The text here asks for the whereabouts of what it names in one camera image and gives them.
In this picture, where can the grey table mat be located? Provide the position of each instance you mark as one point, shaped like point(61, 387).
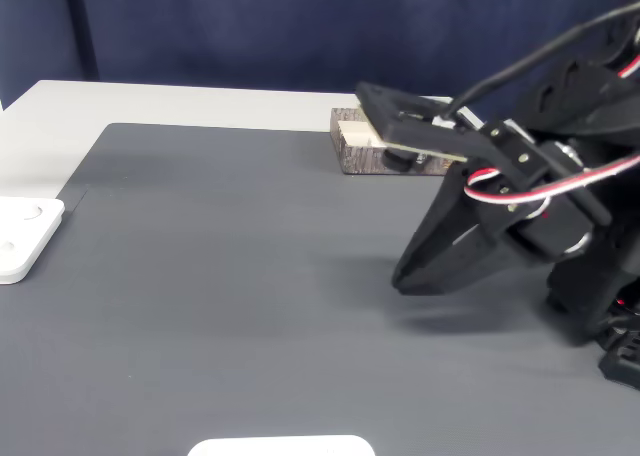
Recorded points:
point(225, 301)

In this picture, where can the white rounded flat object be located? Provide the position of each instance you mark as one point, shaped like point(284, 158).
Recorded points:
point(280, 447)

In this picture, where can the white square dimpled device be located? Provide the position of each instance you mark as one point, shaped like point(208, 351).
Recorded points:
point(25, 236)

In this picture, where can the bark-patterned cardboard box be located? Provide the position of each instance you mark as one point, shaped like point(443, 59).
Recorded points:
point(350, 161)

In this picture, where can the navy blue curtain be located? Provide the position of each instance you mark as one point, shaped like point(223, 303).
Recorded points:
point(250, 26)

